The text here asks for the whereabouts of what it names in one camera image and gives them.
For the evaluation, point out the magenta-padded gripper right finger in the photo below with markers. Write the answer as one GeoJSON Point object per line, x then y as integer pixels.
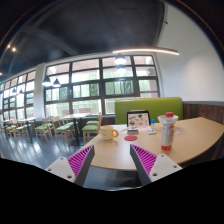
{"type": "Point", "coordinates": [163, 166]}

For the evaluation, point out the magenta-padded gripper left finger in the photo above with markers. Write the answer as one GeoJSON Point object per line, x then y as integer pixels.
{"type": "Point", "coordinates": [60, 168]}

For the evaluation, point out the red-capped clear drink bottle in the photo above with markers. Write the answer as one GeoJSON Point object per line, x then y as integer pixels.
{"type": "Point", "coordinates": [167, 133]}

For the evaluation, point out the small clear sachet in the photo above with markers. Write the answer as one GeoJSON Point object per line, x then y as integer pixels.
{"type": "Point", "coordinates": [176, 131]}

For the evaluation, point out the flat round red coaster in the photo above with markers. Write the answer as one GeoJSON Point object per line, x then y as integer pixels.
{"type": "Point", "coordinates": [130, 138]}

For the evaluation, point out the small blue-capped white bottle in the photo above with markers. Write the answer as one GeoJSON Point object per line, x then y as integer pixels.
{"type": "Point", "coordinates": [152, 123]}

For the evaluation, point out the small dark box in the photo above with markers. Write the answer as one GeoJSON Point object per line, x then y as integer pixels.
{"type": "Point", "coordinates": [132, 131]}

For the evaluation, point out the black sticker-covered laptop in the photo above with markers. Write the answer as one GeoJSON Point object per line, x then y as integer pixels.
{"type": "Point", "coordinates": [138, 119]}

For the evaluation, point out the wooden dining table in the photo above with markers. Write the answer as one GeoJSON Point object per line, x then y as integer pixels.
{"type": "Point", "coordinates": [75, 116]}
{"type": "Point", "coordinates": [28, 119]}

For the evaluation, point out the green upholstered bench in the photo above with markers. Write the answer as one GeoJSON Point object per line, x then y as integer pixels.
{"type": "Point", "coordinates": [150, 105]}

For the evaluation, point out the hanging pendant ceiling lamps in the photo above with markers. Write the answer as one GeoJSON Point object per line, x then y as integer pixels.
{"type": "Point", "coordinates": [120, 59]}

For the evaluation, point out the long curved light strip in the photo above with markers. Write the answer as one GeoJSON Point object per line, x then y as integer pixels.
{"type": "Point", "coordinates": [146, 50]}

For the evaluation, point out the black-framed window wall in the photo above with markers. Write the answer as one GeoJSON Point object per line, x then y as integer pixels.
{"type": "Point", "coordinates": [86, 75]}

